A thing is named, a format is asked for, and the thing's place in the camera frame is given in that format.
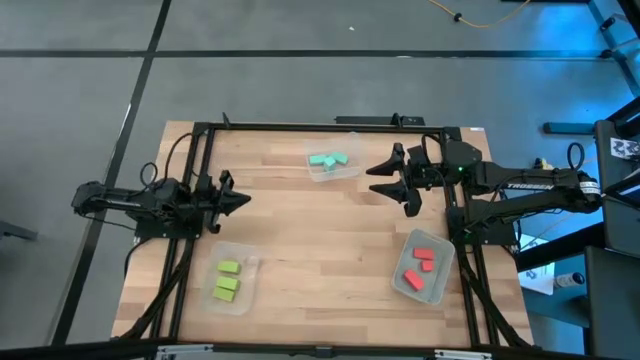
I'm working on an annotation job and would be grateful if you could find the black aluminium table frame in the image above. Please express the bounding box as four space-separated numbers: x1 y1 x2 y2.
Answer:
112 112 534 351

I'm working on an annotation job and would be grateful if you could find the yellow cable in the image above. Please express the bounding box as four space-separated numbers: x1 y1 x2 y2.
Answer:
428 0 532 30

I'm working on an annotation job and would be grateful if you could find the large red block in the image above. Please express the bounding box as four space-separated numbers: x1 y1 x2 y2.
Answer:
402 269 426 293

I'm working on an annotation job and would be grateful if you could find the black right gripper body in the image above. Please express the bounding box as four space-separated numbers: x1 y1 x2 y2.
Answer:
393 142 447 219

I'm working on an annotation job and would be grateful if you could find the black floor foot bar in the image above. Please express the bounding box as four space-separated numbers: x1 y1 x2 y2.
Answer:
543 121 597 135

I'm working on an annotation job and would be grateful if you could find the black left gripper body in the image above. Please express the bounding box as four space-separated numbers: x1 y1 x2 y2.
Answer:
194 169 235 235

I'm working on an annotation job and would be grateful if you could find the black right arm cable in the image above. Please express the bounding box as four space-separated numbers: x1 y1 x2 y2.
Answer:
567 142 587 172

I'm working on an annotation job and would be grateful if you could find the grey floor leg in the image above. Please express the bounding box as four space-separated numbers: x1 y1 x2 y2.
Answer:
0 219 39 242

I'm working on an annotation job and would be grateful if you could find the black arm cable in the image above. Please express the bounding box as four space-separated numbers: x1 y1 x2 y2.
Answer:
138 160 159 189
567 142 587 172

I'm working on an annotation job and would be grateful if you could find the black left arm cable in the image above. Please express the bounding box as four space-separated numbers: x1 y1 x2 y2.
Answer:
138 160 159 189

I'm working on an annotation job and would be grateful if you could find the clear plastic bin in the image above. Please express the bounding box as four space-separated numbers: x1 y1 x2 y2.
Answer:
201 240 261 317
303 131 364 184
390 227 457 306

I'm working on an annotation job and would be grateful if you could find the black and white tag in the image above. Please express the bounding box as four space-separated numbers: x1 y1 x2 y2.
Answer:
608 137 640 161

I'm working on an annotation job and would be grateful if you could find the white paper sheet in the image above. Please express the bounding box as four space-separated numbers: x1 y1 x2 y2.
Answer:
518 263 556 296

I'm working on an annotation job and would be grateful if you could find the black overhead crossbar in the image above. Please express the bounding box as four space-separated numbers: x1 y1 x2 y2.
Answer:
0 338 640 360

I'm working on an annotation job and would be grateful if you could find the black cart with tag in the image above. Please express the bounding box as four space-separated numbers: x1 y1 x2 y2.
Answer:
582 94 640 360

